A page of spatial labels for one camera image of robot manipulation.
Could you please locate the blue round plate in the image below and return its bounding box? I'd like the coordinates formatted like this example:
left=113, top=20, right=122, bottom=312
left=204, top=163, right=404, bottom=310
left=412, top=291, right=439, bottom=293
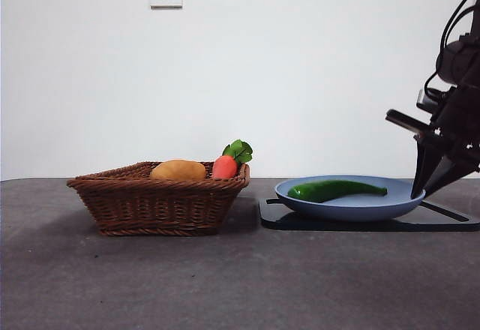
left=274, top=174, right=427, bottom=222

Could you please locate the green pepper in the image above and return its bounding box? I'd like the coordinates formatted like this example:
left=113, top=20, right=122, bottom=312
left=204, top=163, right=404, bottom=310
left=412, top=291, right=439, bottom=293
left=286, top=179, right=389, bottom=204

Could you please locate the orange carrot with green leaves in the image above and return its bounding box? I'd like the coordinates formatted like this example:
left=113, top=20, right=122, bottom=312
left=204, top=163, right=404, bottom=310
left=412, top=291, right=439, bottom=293
left=211, top=139, right=254, bottom=180

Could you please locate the yellow-brown potato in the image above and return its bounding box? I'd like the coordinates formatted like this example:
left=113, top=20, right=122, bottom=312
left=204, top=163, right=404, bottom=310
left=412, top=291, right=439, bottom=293
left=150, top=159, right=207, bottom=181

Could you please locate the brown wicker basket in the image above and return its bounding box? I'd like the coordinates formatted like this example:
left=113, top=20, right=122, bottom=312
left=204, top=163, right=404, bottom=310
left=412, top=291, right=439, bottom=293
left=66, top=161, right=251, bottom=238

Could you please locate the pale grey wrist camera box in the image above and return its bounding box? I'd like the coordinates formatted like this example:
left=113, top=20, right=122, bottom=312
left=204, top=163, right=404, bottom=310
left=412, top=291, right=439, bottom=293
left=415, top=88, right=448, bottom=113

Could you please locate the black thin camera cable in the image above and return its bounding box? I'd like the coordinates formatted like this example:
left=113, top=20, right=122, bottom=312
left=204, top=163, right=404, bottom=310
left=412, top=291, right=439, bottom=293
left=424, top=70, right=451, bottom=101

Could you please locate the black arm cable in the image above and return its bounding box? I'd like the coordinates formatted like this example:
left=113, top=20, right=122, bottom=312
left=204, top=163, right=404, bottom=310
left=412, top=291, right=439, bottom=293
left=440, top=0, right=480, bottom=59
left=448, top=5, right=476, bottom=44

